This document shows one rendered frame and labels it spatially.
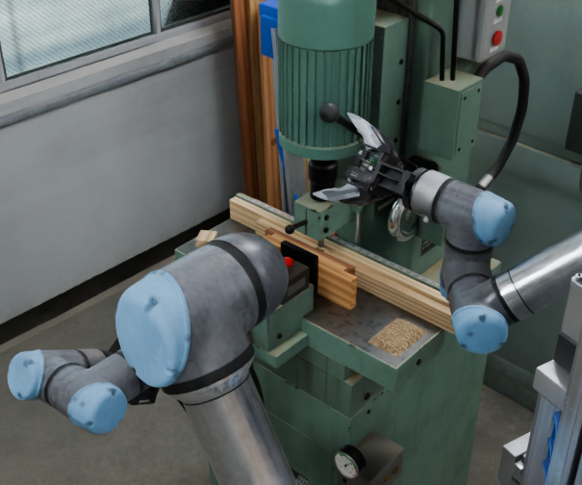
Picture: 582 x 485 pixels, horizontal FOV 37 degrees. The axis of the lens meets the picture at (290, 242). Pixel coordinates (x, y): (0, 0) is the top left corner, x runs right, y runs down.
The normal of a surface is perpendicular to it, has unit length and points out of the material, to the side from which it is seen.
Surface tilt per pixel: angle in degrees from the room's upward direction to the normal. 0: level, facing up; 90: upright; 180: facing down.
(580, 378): 90
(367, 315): 0
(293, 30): 90
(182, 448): 0
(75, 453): 0
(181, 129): 90
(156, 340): 83
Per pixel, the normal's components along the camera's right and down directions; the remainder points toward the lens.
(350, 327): 0.00, -0.84
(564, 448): -0.85, 0.29
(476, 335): -0.04, 0.55
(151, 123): 0.72, 0.38
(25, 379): -0.63, -0.07
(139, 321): -0.72, 0.28
